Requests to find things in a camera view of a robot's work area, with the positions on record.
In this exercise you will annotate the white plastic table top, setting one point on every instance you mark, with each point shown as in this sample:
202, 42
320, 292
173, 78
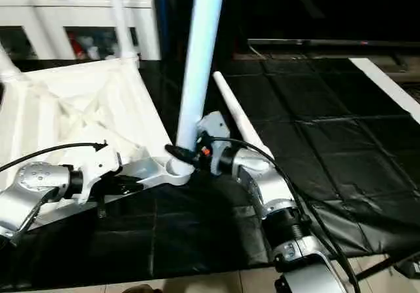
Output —
72, 109

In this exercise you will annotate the white plastic table leg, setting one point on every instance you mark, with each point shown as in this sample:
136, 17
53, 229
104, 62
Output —
236, 113
200, 57
8, 67
121, 18

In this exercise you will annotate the black work mat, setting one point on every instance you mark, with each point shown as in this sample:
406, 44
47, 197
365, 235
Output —
341, 155

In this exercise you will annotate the red bottle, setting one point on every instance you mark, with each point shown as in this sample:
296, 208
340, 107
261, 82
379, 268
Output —
77, 45

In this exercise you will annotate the white glass-door cabinet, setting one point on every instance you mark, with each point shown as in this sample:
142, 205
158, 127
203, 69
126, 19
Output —
39, 11

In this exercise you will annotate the white edge strip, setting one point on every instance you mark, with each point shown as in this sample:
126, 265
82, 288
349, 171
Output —
387, 83

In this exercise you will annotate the black metal stand tube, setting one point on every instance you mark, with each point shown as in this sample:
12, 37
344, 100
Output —
387, 265

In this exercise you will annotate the black metal rail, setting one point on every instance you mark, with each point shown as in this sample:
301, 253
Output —
335, 44

